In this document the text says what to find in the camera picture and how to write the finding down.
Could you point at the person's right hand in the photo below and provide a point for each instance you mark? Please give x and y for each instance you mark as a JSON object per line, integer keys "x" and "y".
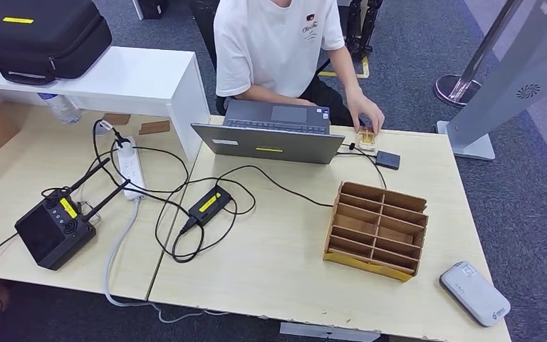
{"x": 306, "y": 102}

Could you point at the person's left hand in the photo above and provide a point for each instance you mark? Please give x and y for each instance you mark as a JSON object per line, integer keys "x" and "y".
{"x": 363, "y": 108}

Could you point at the person's left forearm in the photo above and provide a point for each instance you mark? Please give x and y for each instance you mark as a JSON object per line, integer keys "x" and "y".
{"x": 346, "y": 71}

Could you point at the person's right forearm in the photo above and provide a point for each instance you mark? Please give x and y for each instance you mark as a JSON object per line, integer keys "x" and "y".
{"x": 273, "y": 94}

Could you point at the clear card holder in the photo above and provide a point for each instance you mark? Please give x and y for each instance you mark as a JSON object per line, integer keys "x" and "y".
{"x": 367, "y": 147}

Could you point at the small black box device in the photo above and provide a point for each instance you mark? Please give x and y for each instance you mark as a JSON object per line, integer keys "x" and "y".
{"x": 388, "y": 160}

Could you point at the grey laptop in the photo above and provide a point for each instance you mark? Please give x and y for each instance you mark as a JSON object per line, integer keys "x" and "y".
{"x": 269, "y": 146}

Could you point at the wooden slotted organizer box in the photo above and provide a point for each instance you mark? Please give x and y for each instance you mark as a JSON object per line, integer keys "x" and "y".
{"x": 377, "y": 231}

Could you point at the black office chair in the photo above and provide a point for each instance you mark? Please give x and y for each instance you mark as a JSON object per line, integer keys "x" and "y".
{"x": 202, "y": 23}

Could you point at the black adapter with yellow label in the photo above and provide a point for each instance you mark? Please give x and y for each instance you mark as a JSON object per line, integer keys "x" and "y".
{"x": 210, "y": 204}

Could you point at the grey kiosk with spiral logo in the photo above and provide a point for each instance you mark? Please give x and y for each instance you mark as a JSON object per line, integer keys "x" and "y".
{"x": 509, "y": 85}

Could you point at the small brown cardboard piece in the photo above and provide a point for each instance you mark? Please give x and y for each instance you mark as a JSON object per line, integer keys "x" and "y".
{"x": 116, "y": 119}
{"x": 154, "y": 128}

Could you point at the black box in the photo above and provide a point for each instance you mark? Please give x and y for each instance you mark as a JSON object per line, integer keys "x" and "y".
{"x": 153, "y": 8}

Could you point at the white desk shelf riser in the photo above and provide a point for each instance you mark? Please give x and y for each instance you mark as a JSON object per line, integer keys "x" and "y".
{"x": 122, "y": 75}

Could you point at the white power strip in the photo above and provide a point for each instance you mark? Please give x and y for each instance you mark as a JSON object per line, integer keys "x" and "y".
{"x": 130, "y": 172}

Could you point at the white rounded flat device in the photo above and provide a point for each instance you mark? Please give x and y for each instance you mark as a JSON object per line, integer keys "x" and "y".
{"x": 474, "y": 293}

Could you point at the white flat bar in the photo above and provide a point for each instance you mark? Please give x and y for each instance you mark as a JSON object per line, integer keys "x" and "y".
{"x": 330, "y": 333}

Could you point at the clear water bottle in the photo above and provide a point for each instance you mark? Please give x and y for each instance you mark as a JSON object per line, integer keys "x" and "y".
{"x": 61, "y": 109}

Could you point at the black carry case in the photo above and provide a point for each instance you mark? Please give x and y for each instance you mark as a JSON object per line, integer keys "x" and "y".
{"x": 42, "y": 37}

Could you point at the black transmitter with antennas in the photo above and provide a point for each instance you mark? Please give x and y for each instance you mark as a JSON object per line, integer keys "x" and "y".
{"x": 51, "y": 236}

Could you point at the chrome stanchion post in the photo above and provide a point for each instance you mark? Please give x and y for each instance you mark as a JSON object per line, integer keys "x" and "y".
{"x": 457, "y": 90}

